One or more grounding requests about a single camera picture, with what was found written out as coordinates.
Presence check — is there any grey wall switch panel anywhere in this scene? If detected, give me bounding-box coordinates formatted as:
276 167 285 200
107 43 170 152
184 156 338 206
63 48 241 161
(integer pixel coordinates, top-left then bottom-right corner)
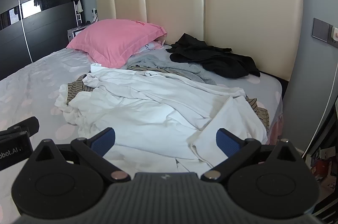
312 18 331 42

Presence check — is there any black sliding wardrobe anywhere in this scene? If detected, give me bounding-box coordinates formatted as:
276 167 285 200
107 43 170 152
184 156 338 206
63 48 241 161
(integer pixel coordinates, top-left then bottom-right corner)
0 0 80 81

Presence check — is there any beige padded headboard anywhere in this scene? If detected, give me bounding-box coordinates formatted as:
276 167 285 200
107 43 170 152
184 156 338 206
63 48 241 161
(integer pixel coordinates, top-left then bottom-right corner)
95 0 304 82

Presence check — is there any bed with grey dotted sheet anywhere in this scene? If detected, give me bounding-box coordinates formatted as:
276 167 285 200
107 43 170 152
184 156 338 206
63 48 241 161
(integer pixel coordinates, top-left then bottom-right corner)
0 41 285 224

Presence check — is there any black garment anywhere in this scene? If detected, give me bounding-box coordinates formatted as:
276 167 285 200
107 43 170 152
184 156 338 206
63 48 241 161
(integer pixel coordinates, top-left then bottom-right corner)
166 33 261 79

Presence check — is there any white cable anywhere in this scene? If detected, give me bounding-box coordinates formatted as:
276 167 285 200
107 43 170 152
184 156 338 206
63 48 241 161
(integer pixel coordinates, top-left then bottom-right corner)
301 78 338 159

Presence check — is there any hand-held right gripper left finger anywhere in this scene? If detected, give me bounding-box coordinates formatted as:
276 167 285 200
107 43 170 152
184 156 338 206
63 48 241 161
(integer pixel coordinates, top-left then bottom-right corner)
31 127 132 183

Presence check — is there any grey garment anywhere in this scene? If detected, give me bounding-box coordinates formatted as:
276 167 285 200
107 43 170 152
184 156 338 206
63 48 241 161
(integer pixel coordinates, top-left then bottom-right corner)
127 54 217 85

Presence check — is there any white bedside table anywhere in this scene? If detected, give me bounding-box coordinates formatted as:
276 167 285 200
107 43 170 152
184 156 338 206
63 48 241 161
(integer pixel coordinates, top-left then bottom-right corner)
67 26 89 41

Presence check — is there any white printed pillow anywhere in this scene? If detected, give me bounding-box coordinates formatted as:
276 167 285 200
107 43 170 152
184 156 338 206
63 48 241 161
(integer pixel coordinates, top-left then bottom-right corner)
132 38 166 56

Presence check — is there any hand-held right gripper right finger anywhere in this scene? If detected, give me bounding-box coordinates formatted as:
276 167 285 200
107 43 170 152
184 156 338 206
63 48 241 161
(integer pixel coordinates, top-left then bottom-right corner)
201 128 304 183

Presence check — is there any cream sweatshirt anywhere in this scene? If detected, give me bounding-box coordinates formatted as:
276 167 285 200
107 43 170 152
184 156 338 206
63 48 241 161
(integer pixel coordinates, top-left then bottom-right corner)
76 96 268 174

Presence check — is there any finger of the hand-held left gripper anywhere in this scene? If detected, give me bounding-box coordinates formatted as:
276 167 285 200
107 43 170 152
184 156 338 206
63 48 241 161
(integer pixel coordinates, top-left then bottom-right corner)
0 117 40 140

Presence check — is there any white smooth shirt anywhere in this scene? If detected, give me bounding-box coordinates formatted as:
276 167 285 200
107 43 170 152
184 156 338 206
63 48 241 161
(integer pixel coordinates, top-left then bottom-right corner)
82 63 247 120

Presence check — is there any pink pillow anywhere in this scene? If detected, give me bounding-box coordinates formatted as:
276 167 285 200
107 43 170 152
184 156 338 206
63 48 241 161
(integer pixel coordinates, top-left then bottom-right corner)
66 19 168 68

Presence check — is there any brown striped garment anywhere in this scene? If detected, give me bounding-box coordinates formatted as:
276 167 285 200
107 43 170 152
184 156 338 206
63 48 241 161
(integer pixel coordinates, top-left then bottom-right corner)
66 67 270 136

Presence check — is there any cluttered shelf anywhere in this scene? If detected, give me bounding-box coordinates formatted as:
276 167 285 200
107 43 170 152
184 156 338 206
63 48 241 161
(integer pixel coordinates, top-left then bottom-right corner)
308 97 338 189

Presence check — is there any white wall charger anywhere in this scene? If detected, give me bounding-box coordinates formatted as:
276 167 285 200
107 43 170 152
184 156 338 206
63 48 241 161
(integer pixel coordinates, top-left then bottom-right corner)
327 24 338 49

